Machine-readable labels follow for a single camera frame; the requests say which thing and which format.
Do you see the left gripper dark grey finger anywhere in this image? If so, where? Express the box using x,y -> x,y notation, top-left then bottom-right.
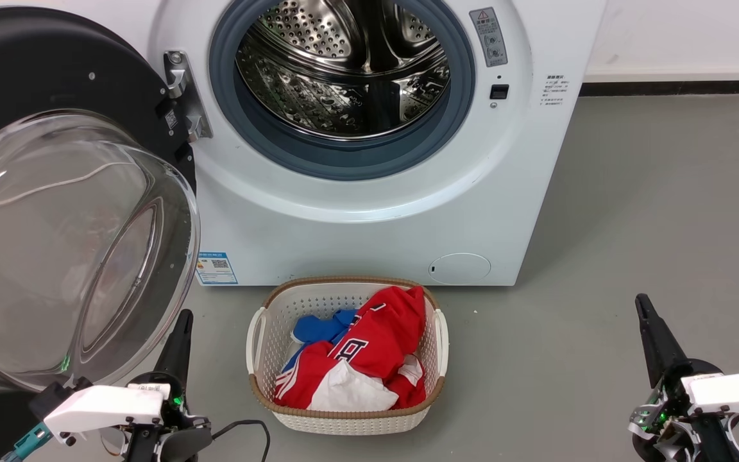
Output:
176,309 -> 194,389
153,314 -> 178,387

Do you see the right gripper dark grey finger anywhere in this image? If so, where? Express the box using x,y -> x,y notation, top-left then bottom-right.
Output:
634,293 -> 670,387
643,295 -> 693,381

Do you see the grey warning sticker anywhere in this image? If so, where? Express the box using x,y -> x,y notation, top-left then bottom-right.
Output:
469,6 -> 509,68

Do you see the washer door glass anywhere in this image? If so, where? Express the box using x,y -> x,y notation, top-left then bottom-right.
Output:
0,6 -> 202,393

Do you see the metal door hinge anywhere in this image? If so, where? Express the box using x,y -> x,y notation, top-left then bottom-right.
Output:
163,50 -> 214,143

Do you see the blue garment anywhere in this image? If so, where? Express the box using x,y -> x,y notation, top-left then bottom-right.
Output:
282,309 -> 359,373

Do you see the red sports jersey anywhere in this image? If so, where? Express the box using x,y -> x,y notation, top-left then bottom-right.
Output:
273,286 -> 428,410

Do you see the white front-load washing machine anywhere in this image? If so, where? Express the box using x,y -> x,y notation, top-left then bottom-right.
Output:
148,0 -> 609,287

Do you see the white garment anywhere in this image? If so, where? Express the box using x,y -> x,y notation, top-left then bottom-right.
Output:
307,359 -> 400,412

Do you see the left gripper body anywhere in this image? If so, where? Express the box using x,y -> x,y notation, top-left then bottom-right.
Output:
124,371 -> 214,462

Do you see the white perforated laundry basket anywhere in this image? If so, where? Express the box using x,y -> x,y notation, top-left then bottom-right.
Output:
246,276 -> 450,436

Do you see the round white filter cover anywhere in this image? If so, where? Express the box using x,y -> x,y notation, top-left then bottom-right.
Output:
429,253 -> 492,285

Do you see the black baseboard strip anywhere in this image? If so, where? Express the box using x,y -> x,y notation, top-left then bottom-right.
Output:
580,80 -> 739,98

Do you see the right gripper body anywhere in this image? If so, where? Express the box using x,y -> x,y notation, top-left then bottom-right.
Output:
628,359 -> 739,462

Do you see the stainless steel drum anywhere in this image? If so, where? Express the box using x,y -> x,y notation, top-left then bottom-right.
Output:
236,0 -> 452,141

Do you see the blue energy label sticker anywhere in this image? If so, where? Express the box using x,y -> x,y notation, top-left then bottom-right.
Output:
196,252 -> 239,286

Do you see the teal cable connector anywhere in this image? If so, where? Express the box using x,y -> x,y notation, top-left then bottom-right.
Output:
0,422 -> 53,462

